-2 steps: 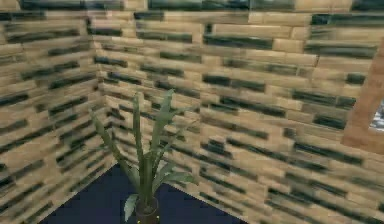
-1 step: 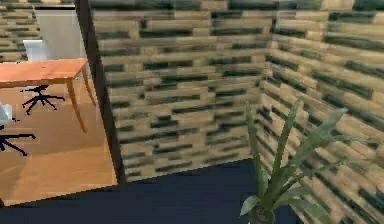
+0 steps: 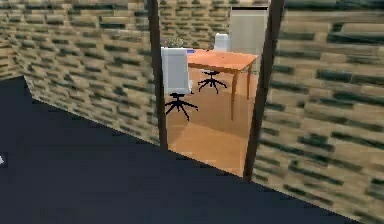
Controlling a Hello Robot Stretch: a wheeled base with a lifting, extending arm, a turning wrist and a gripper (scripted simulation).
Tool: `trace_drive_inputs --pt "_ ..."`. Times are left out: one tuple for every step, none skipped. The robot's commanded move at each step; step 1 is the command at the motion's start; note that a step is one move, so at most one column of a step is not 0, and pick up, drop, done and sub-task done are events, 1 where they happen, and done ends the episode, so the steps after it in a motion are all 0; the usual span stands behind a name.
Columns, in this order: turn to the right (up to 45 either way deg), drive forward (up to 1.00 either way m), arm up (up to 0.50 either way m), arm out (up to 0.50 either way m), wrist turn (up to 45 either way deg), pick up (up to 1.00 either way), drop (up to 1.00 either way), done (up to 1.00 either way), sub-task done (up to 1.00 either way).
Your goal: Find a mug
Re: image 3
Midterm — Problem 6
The large white office chair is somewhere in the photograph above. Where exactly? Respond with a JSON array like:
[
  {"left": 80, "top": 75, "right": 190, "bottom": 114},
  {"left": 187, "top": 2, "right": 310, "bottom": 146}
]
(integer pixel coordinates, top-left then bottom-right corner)
[{"left": 160, "top": 46, "right": 200, "bottom": 122}]

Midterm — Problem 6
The orange wooden table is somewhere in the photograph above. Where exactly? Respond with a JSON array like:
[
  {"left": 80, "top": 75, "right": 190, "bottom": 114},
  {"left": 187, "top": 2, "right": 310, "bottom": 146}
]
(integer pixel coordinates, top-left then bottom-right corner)
[{"left": 186, "top": 48, "right": 260, "bottom": 122}]

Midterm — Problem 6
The beige tall cabinet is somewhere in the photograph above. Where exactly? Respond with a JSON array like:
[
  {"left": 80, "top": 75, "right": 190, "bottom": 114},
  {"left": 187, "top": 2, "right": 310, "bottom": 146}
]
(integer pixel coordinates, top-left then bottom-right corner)
[{"left": 228, "top": 5, "right": 270, "bottom": 73}]

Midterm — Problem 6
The small white office chair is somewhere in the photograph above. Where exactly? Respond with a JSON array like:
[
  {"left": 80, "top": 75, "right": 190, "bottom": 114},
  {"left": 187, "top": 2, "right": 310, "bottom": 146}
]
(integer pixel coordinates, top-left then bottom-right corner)
[{"left": 197, "top": 32, "right": 231, "bottom": 95}]

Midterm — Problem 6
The grey leafy house plant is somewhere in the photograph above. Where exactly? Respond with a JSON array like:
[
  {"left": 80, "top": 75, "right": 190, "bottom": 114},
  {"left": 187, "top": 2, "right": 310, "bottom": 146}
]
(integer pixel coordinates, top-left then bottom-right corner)
[{"left": 165, "top": 37, "right": 185, "bottom": 49}]

